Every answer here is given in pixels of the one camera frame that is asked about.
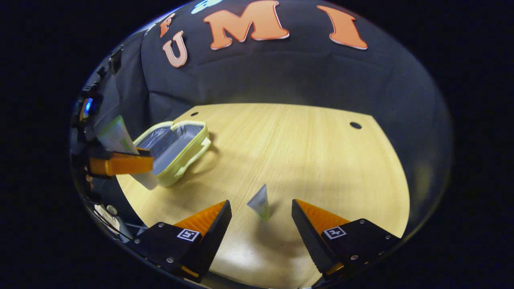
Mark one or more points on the pale yellow suitcase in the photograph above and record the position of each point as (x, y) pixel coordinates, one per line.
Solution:
(176, 148)

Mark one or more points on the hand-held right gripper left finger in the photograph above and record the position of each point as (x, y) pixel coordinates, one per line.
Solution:
(213, 241)

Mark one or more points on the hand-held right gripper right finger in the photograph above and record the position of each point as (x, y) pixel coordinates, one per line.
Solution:
(307, 239)

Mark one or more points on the large white green tube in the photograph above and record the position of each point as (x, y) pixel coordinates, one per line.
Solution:
(116, 134)

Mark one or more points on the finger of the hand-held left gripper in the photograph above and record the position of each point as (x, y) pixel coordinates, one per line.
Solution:
(143, 151)
(120, 163)

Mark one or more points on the small grey green tube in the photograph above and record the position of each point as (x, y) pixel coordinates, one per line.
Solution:
(260, 202)

